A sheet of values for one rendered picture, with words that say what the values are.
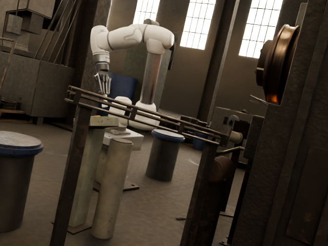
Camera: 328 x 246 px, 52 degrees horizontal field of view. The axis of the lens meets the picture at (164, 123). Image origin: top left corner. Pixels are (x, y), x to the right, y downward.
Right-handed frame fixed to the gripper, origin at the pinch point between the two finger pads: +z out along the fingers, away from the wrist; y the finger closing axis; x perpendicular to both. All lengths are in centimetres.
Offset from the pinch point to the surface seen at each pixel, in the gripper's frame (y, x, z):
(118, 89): 287, 189, -67
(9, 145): -47, 19, 21
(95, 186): 48, 50, 53
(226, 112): 292, 22, -10
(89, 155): -11.1, 3.8, 29.0
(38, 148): -33.2, 16.0, 23.5
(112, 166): -9.0, -8.5, 35.6
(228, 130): 16, -63, 23
